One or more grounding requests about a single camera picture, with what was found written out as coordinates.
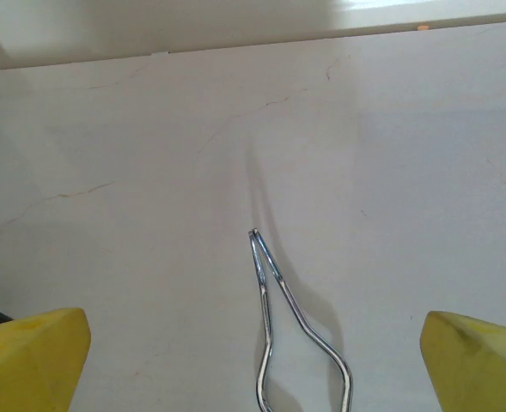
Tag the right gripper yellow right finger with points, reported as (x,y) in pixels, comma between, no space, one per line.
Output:
(480,365)

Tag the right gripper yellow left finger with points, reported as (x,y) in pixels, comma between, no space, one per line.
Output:
(29,360)

